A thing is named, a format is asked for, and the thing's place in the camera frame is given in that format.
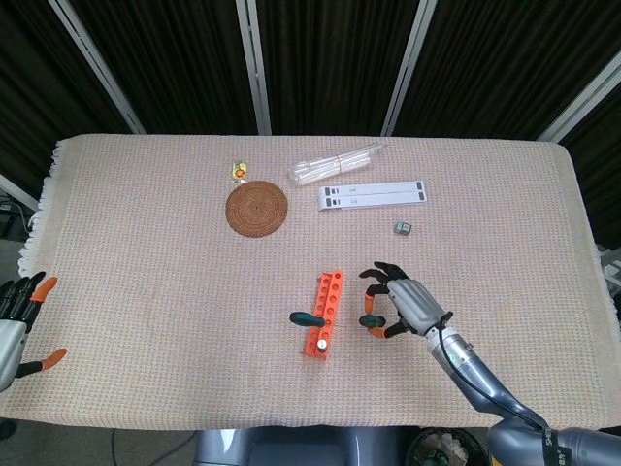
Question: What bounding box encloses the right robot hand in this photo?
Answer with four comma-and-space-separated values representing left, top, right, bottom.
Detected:
358, 261, 455, 341

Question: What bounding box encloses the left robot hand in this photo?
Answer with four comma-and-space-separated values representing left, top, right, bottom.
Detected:
0, 270, 68, 393

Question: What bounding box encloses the teal black smooth-handled screwdriver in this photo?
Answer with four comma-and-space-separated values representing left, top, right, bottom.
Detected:
288, 311, 363, 332

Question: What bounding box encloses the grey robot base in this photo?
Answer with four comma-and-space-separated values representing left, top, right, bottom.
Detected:
193, 426, 421, 466

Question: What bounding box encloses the orange tool holder block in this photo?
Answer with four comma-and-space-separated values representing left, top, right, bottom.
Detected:
301, 269, 346, 360

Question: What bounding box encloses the white folding laptop stand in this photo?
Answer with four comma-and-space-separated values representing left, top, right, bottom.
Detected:
317, 180, 429, 213

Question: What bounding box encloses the beige woven tablecloth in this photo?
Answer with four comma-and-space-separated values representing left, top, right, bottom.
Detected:
0, 133, 621, 437

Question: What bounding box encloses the black waste bin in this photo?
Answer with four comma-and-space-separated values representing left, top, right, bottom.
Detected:
407, 426, 489, 466

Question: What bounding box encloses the bundle of clear plastic tubes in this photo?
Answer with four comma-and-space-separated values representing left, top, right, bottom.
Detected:
287, 143, 384, 187

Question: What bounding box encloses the round woven rattan coaster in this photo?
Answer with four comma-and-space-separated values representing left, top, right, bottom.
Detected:
224, 180, 289, 239

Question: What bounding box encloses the white metal rack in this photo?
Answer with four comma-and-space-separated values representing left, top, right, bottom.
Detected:
599, 244, 621, 298

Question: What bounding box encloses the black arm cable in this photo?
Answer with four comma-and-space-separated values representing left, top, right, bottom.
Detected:
436, 313, 552, 431

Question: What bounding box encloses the white partition frame post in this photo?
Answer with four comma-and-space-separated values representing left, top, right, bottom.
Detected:
536, 62, 621, 143
0, 173, 40, 211
236, 0, 272, 136
48, 0, 147, 135
380, 0, 438, 137

